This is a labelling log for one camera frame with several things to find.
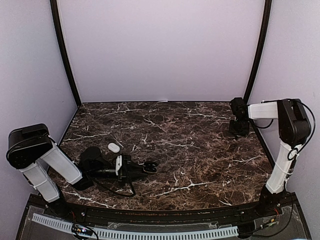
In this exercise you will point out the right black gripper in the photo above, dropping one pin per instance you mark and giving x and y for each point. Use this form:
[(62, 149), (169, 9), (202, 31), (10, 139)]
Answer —
[(233, 132)]

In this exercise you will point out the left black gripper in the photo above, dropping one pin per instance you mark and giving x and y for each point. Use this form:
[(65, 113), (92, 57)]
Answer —
[(129, 177)]

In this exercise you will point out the black small charging case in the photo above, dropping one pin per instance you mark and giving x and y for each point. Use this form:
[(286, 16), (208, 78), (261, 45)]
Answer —
[(150, 167)]

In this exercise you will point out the white earbud charging case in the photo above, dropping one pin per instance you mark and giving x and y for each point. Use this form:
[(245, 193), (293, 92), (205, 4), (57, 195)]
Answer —
[(114, 147)]

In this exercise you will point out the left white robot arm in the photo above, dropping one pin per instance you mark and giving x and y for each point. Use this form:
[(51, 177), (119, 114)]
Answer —
[(30, 146)]

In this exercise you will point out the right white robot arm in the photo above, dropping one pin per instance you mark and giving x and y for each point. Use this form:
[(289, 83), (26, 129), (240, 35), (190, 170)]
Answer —
[(294, 129)]

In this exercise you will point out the green circuit board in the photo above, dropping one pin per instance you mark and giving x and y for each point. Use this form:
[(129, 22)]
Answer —
[(80, 230)]

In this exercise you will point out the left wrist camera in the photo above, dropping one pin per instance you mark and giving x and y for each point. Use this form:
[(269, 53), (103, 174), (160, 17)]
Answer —
[(121, 164)]

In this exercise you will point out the black front rail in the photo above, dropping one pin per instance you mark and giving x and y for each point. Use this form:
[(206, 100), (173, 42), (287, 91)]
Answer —
[(101, 216)]

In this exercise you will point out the grey slotted cable duct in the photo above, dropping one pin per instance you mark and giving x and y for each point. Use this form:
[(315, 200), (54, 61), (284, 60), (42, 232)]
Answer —
[(135, 232)]

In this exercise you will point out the right black frame post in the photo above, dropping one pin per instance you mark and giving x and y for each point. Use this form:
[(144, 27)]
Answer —
[(259, 50)]

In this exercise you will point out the black frame post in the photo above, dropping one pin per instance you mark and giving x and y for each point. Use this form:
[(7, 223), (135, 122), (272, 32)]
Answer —
[(63, 51), (259, 50)]

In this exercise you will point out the left black frame post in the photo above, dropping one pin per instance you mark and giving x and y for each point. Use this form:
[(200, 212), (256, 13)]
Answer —
[(63, 51)]

